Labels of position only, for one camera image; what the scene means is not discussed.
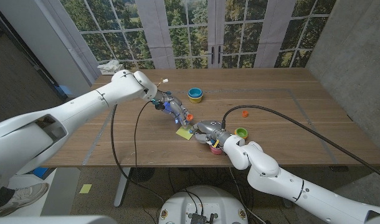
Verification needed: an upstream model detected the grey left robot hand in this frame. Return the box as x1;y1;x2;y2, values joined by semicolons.
151;90;191;128

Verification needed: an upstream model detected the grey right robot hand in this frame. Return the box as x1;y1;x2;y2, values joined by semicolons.
189;119;233;147

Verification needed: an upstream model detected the orange white glue stick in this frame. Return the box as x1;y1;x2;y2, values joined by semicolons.
181;113;194;128

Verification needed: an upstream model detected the yellow sticky note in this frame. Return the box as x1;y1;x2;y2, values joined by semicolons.
175;124;194;141

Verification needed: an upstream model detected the pink toy cup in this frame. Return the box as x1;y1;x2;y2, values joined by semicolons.
209;144;224;156

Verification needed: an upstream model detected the blue toy cup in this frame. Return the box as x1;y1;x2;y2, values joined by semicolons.
188;87;204;98

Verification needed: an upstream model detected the green toy cup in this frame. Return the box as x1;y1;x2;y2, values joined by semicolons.
234;127;249;139

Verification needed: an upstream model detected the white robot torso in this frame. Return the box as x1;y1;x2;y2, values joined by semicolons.
158;185;249;224

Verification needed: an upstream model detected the crumpled white tissue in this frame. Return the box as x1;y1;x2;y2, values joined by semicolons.
97;60;121;71

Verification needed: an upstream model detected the black round fan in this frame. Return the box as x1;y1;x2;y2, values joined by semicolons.
130;167;156;183

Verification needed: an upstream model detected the printed window forest backdrop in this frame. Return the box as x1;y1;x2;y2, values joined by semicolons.
59;0;337;70

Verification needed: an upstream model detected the white table leg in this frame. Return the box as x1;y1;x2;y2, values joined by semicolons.
113;167;131;208

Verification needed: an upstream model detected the blue black foot pedal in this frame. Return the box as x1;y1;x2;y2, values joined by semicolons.
32;167;49;180

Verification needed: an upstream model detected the grey sneaker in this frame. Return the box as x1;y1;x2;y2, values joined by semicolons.
0;182;49;217

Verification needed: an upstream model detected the person dark trouser leg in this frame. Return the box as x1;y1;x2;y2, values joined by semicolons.
0;186;15;210

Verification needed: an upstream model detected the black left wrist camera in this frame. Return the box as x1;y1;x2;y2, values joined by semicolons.
151;98;166;111

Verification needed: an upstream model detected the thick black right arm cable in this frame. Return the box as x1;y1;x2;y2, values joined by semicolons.
221;105;380;182

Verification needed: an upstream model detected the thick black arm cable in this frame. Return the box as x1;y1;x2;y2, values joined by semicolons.
110;104;135;186
221;105;380;182

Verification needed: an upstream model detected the thin black left camera cable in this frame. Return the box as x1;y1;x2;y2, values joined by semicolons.
133;100;166;203

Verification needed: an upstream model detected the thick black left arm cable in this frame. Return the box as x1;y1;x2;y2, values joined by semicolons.
110;104;135;186

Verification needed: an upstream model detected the white floor cable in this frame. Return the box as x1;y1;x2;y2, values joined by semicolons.
229;167;267;224

